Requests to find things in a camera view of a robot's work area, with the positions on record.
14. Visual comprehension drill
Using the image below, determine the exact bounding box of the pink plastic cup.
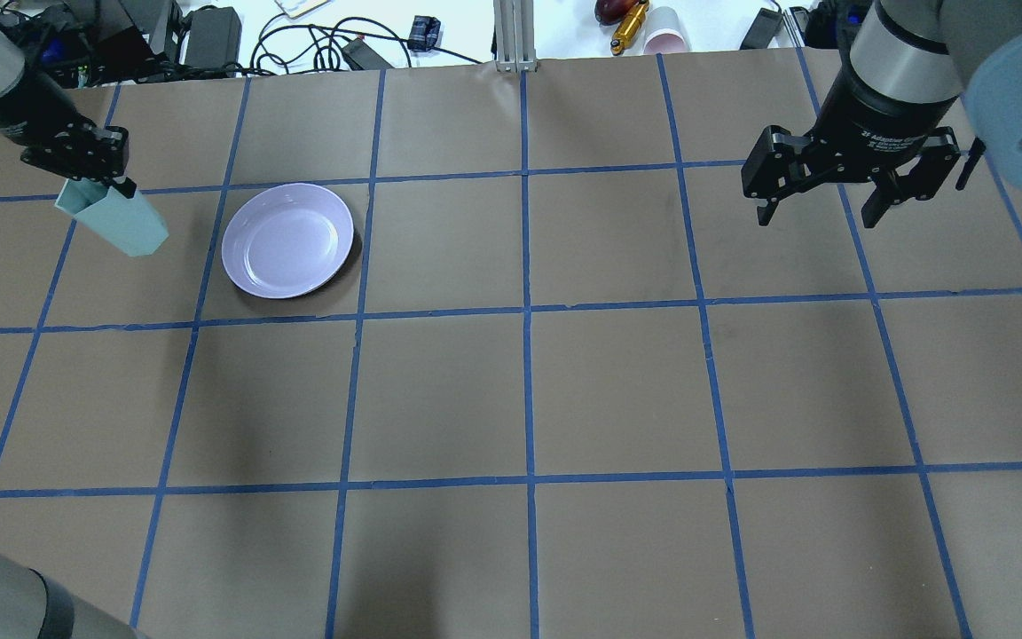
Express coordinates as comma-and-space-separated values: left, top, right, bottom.
641, 5, 692, 54

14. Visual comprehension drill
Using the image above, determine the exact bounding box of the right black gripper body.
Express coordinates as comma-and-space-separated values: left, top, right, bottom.
800, 75, 954, 182

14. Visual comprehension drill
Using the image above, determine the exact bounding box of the mint green faceted cup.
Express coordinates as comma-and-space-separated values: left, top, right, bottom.
54, 179, 169, 257

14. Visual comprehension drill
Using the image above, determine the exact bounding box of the black power adapter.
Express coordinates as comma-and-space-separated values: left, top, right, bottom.
739, 8, 784, 50

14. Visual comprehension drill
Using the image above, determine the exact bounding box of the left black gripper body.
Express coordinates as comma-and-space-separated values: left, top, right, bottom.
0, 70, 90, 154

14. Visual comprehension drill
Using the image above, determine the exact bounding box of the gold metal cylinder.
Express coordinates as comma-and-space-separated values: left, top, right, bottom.
609, 1, 649, 57

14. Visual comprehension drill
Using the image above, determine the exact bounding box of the aluminium frame post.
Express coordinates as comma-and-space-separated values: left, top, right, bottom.
493, 0, 537, 74

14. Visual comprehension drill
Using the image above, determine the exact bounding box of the red orange mango toy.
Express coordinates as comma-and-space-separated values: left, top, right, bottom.
594, 0, 637, 26

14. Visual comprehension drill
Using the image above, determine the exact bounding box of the lilac plate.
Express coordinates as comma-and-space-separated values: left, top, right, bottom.
220, 183, 356, 300

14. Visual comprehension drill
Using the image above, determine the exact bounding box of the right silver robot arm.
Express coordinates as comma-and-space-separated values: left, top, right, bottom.
741, 1, 1022, 229

